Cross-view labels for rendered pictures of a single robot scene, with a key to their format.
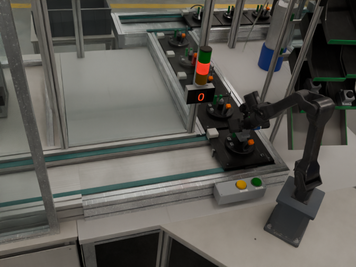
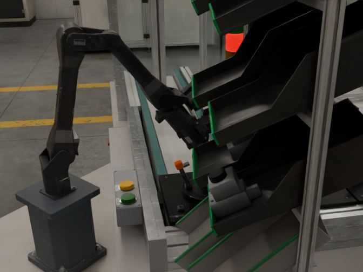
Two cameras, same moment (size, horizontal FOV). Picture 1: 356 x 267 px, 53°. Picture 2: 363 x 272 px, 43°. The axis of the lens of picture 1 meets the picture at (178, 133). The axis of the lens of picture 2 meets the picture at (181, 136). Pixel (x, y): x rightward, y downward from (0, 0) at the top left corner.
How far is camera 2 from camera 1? 2.00 m
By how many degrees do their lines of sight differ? 82
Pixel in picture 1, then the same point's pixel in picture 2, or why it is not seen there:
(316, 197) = (47, 202)
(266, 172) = (147, 212)
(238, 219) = (97, 213)
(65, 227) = (123, 122)
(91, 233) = (113, 131)
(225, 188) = (125, 175)
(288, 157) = not seen: outside the picture
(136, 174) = (171, 137)
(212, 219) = (105, 194)
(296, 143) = (196, 238)
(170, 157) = not seen: hidden behind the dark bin
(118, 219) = (124, 142)
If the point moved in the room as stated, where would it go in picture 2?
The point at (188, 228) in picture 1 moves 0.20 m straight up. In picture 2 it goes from (99, 178) to (93, 124)
